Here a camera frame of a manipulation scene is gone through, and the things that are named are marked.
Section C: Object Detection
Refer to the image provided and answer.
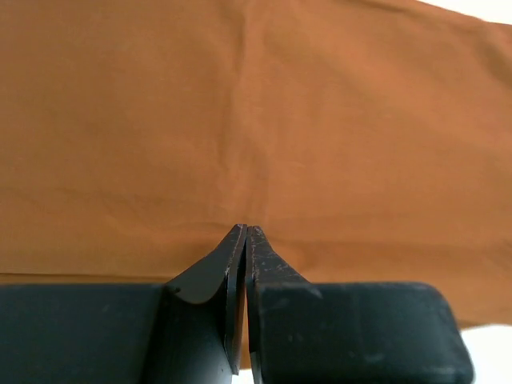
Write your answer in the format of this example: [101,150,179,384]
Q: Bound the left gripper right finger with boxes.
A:
[245,226,474,383]

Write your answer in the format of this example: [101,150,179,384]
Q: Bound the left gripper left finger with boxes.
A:
[1,224,247,383]

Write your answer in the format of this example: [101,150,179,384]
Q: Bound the brown trousers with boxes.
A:
[1,1,511,326]

